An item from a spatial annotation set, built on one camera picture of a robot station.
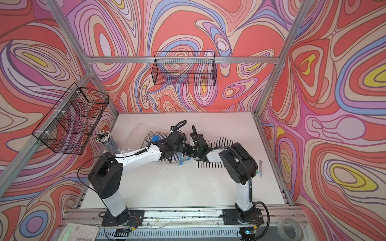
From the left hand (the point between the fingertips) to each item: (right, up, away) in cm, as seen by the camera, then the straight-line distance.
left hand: (181, 144), depth 91 cm
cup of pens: (-43, +5, -7) cm, 44 cm away
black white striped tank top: (+23, +1, +11) cm, 25 cm away
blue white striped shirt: (-23, +3, +8) cm, 24 cm away
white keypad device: (-47, -38, -22) cm, 64 cm away
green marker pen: (+31, -6, -37) cm, 48 cm away
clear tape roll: (+56, -38, -23) cm, 71 cm away
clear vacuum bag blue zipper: (-36, +4, +11) cm, 38 cm away
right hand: (-1, -6, +4) cm, 7 cm away
